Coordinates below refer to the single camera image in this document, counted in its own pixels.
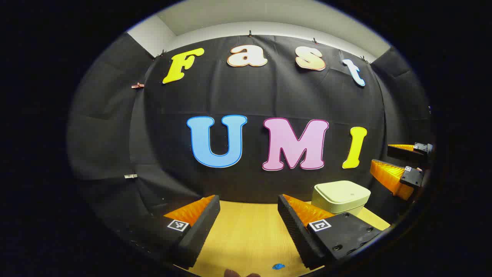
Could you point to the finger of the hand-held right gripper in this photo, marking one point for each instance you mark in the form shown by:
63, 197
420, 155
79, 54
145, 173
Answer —
403, 152
388, 176

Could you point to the wooden desktop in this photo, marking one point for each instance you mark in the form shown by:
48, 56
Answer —
250, 231

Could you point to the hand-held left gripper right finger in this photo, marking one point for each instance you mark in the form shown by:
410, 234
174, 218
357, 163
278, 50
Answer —
294, 231

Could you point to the black backdrop cloth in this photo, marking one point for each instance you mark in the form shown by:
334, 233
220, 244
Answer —
246, 96

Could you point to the pale green desktop garbage bin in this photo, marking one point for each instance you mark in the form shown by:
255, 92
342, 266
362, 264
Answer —
340, 194

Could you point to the copper clip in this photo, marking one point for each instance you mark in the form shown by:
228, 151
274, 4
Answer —
137, 85

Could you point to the blue paper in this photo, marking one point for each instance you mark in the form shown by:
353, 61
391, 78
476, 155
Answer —
278, 266

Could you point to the silver clip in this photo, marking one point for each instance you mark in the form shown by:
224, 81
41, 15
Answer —
130, 176

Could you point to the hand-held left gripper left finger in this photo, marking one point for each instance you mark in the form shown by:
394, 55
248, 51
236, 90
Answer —
201, 231

